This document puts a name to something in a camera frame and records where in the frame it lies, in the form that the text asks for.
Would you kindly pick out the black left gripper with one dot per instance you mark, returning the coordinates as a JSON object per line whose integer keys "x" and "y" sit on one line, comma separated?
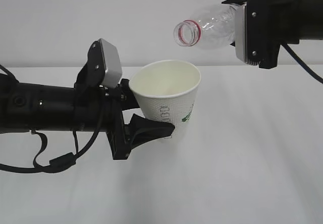
{"x": 106, "y": 106}

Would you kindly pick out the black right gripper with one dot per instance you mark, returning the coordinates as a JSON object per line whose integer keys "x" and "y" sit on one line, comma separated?
{"x": 269, "y": 25}

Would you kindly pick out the white paper cup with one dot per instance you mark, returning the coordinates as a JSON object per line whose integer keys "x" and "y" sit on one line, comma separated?
{"x": 166, "y": 92}

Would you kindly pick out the clear plastic water bottle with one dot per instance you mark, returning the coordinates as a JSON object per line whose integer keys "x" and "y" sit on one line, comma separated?
{"x": 210, "y": 27}

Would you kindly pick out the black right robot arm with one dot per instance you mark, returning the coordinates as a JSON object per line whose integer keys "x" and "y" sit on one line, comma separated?
{"x": 309, "y": 17}

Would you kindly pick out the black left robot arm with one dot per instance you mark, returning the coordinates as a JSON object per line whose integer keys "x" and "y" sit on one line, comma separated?
{"x": 26, "y": 107}

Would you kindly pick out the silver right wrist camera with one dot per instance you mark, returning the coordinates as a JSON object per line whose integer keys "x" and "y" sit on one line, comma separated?
{"x": 241, "y": 36}

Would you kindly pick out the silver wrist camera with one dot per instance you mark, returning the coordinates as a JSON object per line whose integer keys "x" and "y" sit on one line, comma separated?
{"x": 241, "y": 36}
{"x": 112, "y": 64}

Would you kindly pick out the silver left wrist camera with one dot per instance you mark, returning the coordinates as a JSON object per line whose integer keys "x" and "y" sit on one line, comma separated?
{"x": 112, "y": 64}

